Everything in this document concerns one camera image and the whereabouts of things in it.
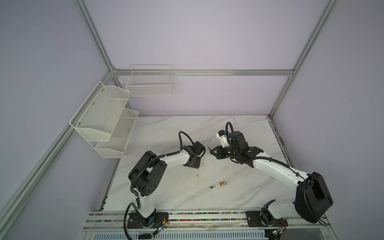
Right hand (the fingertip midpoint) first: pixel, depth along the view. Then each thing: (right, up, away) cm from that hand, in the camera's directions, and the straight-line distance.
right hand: (210, 151), depth 81 cm
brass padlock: (+8, -20, +5) cm, 22 cm away
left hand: (-10, -10, +12) cm, 18 cm away
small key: (+1, -21, +3) cm, 21 cm away
